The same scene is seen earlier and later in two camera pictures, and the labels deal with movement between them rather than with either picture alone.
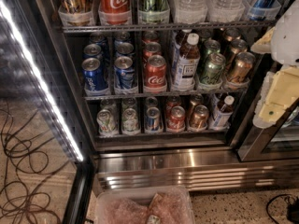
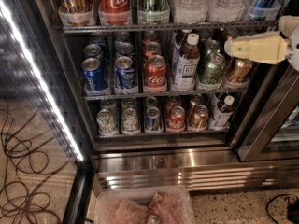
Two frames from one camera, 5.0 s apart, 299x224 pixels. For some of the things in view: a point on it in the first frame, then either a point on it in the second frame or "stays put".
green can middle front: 214,69 stays put
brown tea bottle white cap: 188,64 stays put
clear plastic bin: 154,205 stays put
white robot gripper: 287,39 → 294,46
